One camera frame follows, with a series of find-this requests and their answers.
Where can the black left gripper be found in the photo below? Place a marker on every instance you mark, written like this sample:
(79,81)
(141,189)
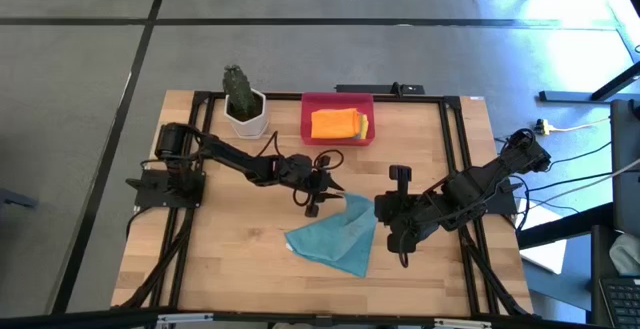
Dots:
(307,176)

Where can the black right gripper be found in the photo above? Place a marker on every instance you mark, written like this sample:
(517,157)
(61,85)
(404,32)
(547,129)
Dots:
(412,219)

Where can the teal microfiber towel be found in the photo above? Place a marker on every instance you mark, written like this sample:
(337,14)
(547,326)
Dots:
(340,239)

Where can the orange microfiber towel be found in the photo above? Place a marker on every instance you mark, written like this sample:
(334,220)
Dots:
(332,124)

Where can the yellow microfiber towel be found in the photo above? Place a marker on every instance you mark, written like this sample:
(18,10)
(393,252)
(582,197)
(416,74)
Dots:
(364,126)

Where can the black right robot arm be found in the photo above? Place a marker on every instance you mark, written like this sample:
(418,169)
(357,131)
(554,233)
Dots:
(480,184)

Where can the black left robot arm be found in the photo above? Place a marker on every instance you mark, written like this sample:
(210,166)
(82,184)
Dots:
(225,156)

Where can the red plastic bin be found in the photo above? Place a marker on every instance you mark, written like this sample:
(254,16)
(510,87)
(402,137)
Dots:
(306,119)

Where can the white hexagonal plant pot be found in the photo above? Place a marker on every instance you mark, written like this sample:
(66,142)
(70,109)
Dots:
(247,126)

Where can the black beam with silver brackets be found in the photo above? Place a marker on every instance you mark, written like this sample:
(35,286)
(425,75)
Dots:
(300,320)

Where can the green cactus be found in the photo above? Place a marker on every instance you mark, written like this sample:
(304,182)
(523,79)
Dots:
(239,89)

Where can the white flat board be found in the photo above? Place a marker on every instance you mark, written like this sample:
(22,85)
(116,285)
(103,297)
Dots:
(547,256)

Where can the yellow power plug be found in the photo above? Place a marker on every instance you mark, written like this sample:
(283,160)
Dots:
(541,127)

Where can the black slanted desk bar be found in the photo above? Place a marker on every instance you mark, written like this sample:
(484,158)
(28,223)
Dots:
(565,226)

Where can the black desk foot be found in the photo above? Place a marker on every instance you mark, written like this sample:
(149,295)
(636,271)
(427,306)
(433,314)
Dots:
(575,96)

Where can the dark grey monitor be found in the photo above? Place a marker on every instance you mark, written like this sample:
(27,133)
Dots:
(627,169)

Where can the grey cloth bundle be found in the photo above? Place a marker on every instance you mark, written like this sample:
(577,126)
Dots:
(627,254)

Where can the black keyboard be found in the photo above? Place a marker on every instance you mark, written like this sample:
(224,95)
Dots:
(620,299)

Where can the grey chair foot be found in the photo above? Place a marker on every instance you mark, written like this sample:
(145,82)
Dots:
(15,200)

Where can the black aluminium table frame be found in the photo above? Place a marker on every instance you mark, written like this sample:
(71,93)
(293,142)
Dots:
(280,96)

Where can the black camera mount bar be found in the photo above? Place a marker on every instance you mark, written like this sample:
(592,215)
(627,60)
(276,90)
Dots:
(380,89)

